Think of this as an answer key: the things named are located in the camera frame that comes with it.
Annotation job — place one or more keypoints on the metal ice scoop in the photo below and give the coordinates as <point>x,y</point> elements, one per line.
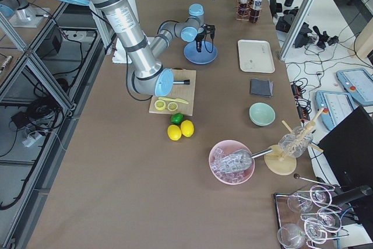
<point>241,160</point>

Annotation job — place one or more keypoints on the black monitor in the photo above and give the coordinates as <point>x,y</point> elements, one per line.
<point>348,149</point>

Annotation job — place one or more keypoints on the cream plastic tray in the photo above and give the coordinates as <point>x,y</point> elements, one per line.
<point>255,56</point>

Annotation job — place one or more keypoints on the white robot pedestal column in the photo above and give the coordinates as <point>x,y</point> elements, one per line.
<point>119,56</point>

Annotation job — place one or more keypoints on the blue plate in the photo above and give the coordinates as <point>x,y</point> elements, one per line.
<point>207,55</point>

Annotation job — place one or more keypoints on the mint green bowl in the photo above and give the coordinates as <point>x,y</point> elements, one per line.
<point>262,114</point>

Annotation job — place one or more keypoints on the aluminium frame post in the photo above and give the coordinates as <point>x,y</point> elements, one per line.
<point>295,28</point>

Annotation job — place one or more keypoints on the copper wire bottle rack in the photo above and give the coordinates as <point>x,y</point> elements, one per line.
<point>250,6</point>

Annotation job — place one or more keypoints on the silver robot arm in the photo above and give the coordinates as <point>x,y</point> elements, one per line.
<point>146,74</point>

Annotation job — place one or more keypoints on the clear ice cubes pile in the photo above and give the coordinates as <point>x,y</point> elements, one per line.
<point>219,168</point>

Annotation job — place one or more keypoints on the pink bowl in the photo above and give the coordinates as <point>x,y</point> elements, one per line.
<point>229,146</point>

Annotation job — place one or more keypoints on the yellow plastic knife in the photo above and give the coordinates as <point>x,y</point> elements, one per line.
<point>177,100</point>

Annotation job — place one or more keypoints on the clear glass mug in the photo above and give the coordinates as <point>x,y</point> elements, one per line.
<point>295,143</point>

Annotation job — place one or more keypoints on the lemon slice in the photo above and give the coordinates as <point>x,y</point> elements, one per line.
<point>172,106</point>
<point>159,105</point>

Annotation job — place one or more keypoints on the grey folded cloth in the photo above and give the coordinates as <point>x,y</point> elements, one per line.
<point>262,88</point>

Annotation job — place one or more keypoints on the wooden cutting board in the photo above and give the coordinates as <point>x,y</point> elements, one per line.
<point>185,92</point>

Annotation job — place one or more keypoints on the dark drink bottle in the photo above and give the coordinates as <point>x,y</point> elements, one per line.
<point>255,11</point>
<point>243,9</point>

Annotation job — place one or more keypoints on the wooden mug tree stand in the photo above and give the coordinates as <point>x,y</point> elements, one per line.
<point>278,161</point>

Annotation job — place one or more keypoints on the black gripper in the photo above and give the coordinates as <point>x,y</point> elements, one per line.
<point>200,38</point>

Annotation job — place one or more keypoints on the black knife on board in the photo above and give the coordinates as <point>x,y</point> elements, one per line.
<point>182,82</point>

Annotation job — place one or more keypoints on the blue teach pendant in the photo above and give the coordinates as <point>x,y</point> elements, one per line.
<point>358,83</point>
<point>337,106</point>

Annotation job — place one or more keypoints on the wine glass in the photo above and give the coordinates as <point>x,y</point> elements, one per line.
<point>329,220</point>
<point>300,202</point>
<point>320,196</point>
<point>291,235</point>

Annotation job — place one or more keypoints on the yellow lemon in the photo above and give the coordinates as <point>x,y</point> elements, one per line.
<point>187,128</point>
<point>174,132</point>

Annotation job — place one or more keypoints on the green lime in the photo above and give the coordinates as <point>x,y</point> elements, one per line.
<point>177,118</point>

